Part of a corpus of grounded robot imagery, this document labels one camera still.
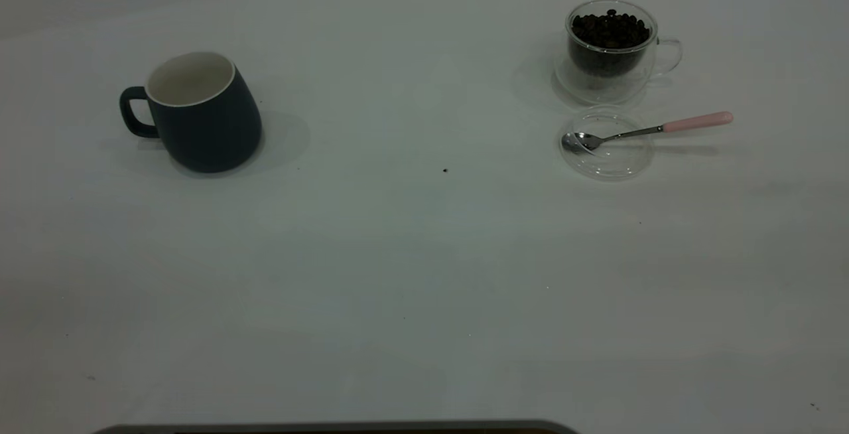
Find clear glass handled cup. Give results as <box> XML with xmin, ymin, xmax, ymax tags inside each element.
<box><xmin>554</xmin><ymin>0</ymin><xmax>684</xmax><ymax>106</ymax></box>

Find clear round glass lid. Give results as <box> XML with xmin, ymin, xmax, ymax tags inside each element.
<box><xmin>559</xmin><ymin>106</ymin><xmax>655</xmax><ymax>181</ymax></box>

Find dark grey ceramic mug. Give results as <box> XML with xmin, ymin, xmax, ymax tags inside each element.
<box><xmin>119</xmin><ymin>51</ymin><xmax>263</xmax><ymax>174</ymax></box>

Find roasted coffee beans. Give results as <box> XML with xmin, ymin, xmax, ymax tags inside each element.
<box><xmin>570</xmin><ymin>9</ymin><xmax>651</xmax><ymax>78</ymax></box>

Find metal spoon with pink handle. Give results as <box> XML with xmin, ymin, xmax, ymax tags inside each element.
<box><xmin>562</xmin><ymin>111</ymin><xmax>734</xmax><ymax>154</ymax></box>

